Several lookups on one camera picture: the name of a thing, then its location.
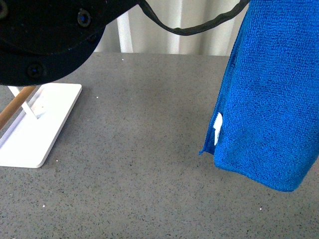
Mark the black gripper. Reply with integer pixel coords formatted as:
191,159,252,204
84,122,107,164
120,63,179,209
0,0,137,86

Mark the black cable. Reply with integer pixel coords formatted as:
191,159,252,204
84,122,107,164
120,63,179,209
138,0,251,36

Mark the white pleated curtain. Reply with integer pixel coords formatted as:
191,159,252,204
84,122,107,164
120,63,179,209
95,0,247,56

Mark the blue microfiber cloth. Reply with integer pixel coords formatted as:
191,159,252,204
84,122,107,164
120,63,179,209
202,0,319,192

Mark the white towel rack stand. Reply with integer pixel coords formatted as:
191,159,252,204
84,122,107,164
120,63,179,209
0,83,82,168

